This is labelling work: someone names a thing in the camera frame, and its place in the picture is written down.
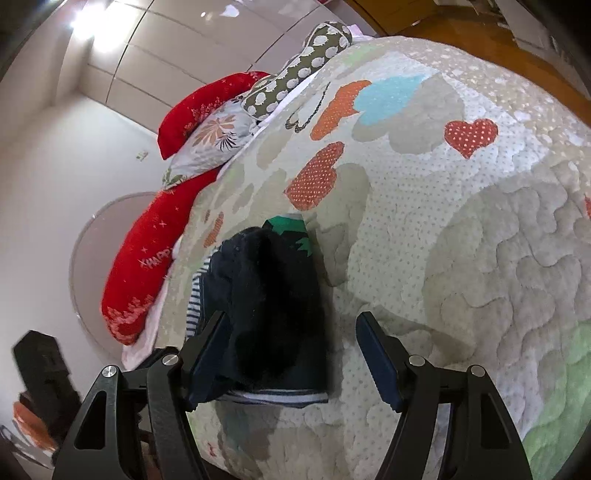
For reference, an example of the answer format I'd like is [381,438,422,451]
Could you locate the white television cabinet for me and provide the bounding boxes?
[485,0,578,52]

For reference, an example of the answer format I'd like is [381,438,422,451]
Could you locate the heart patterned quilted bedspread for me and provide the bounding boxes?
[122,34,591,480]

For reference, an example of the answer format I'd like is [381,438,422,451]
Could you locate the red floral pillow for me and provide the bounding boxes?
[158,71,271,160]

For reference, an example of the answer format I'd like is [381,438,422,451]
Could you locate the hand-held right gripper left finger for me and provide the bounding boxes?
[52,310,232,480]

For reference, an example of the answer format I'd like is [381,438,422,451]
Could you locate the orange round object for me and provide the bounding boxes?
[12,401,59,453]

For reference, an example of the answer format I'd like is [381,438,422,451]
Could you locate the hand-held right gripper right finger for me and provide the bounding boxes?
[355,311,534,480]

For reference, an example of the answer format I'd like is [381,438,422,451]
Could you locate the grey leaf print pillow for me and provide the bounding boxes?
[161,99,260,190]

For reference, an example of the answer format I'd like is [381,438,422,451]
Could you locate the red star print pillow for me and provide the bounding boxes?
[102,171,223,347]

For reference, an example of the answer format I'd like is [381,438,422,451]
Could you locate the white glossy wardrobe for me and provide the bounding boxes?
[78,0,352,136]

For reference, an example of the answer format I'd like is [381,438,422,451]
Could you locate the round white panel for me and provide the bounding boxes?
[69,191,177,366]

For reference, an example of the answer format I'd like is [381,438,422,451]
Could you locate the navy dinosaur sweater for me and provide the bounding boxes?
[185,215,331,408]

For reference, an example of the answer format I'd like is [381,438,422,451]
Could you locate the olive hedgehog print bolster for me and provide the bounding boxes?
[242,22,354,119]

